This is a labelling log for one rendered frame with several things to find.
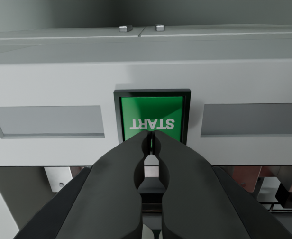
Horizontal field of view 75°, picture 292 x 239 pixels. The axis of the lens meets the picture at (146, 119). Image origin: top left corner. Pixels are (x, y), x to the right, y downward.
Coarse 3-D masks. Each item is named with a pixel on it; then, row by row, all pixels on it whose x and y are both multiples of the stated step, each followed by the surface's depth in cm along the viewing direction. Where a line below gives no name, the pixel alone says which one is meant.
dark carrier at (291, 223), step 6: (144, 216) 30; (150, 216) 30; (156, 216) 30; (276, 216) 29; (282, 216) 29; (288, 216) 29; (144, 222) 31; (150, 222) 31; (156, 222) 30; (282, 222) 30; (288, 222) 30; (150, 228) 31; (156, 228) 31; (288, 228) 31; (156, 234) 32
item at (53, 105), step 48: (48, 48) 21; (96, 48) 20; (144, 48) 19; (192, 48) 19; (240, 48) 18; (288, 48) 17; (0, 96) 15; (48, 96) 15; (96, 96) 15; (192, 96) 14; (240, 96) 14; (288, 96) 14; (0, 144) 17; (48, 144) 17; (96, 144) 17; (192, 144) 16; (240, 144) 16; (288, 144) 16
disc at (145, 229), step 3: (144, 225) 31; (144, 228) 31; (147, 228) 31; (144, 231) 32; (147, 231) 32; (150, 231) 32; (144, 234) 32; (147, 234) 32; (150, 234) 32; (153, 234) 32; (144, 237) 32; (147, 237) 32; (150, 237) 32; (153, 237) 32
